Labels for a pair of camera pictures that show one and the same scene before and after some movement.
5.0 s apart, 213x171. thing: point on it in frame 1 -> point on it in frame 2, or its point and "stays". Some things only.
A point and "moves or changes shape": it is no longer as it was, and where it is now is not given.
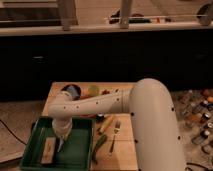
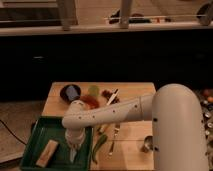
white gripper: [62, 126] -> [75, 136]
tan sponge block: [49, 150] moves or changes shape
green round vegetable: [93, 90] stays
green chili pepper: [100, 143] stays
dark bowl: [73, 89] stays
